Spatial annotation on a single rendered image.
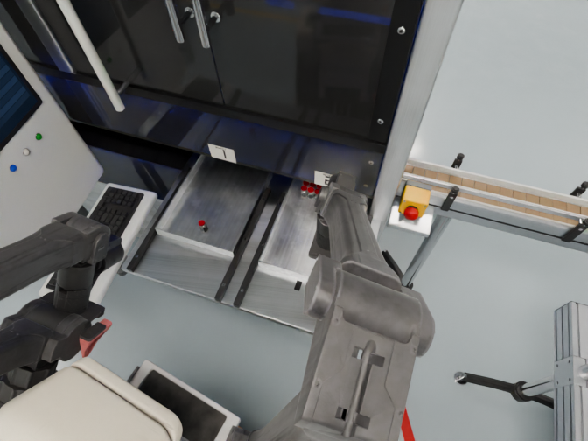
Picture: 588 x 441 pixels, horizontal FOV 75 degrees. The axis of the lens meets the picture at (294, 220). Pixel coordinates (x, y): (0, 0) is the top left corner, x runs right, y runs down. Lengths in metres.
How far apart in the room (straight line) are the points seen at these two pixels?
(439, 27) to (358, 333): 0.59
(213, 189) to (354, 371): 1.06
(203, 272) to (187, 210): 0.23
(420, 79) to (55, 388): 0.80
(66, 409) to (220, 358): 1.41
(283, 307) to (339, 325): 0.78
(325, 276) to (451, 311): 1.83
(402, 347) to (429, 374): 1.69
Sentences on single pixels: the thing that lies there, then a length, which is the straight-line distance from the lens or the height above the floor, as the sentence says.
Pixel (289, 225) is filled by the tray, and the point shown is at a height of 0.88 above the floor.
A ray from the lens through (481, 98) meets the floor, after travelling 3.18.
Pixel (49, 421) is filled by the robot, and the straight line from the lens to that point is 0.63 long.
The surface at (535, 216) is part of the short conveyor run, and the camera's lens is 1.35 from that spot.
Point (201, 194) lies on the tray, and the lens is 1.31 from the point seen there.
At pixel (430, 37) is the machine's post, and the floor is 1.50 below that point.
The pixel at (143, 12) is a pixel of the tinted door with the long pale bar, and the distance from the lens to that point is 1.03.
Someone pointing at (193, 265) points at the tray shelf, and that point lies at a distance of 1.18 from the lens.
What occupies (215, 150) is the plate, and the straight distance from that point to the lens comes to 1.22.
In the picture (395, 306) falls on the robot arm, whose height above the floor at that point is 1.60.
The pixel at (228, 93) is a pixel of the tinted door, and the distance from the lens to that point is 1.04.
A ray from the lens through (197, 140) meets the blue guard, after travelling 1.23.
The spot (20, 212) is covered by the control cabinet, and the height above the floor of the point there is 1.00.
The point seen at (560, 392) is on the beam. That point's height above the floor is 0.47.
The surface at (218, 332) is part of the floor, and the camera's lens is 2.03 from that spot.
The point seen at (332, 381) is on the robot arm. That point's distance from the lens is 0.32.
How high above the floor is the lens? 1.91
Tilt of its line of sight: 58 degrees down
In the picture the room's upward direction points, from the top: 3 degrees counter-clockwise
